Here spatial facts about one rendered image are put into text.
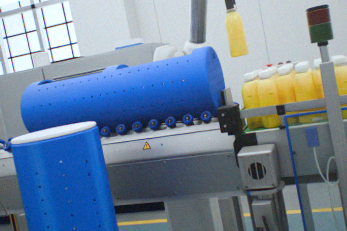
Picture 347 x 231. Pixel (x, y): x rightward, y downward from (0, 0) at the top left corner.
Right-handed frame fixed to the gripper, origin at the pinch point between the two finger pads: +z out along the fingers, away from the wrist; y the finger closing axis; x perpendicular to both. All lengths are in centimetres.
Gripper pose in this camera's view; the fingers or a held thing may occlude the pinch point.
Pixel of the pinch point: (230, 1)
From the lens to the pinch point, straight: 165.2
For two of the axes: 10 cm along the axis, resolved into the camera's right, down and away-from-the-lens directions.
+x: 9.1, -1.8, -3.7
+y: -3.5, 1.1, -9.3
